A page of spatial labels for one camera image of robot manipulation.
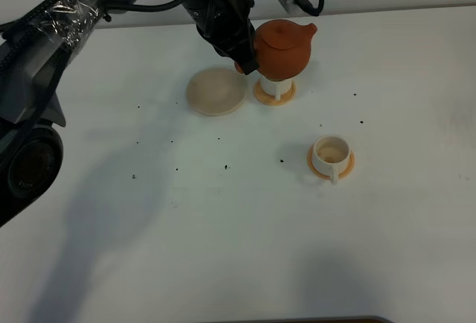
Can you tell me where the orange saucer near teapot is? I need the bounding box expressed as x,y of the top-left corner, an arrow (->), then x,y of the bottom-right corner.
254,79 -> 296,106

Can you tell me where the white teacup front right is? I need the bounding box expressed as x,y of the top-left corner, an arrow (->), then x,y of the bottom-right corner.
312,135 -> 352,185

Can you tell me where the orange saucer front right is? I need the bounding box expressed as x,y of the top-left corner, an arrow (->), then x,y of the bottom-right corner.
306,147 -> 355,181

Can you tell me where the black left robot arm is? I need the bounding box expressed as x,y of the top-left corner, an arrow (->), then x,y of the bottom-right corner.
1,0 -> 258,223

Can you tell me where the white teacup near teapot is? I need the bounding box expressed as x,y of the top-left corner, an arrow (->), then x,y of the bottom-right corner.
260,76 -> 293,101

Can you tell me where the black braided left cable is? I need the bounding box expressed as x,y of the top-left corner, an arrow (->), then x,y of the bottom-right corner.
0,0 -> 324,153

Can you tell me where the brown clay teapot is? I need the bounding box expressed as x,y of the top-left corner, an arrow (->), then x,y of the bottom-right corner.
252,19 -> 318,81

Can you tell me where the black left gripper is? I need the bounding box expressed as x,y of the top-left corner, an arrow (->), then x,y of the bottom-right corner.
181,0 -> 259,75

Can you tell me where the cream round teapot coaster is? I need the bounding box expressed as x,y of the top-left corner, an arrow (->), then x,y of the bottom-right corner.
185,67 -> 248,116

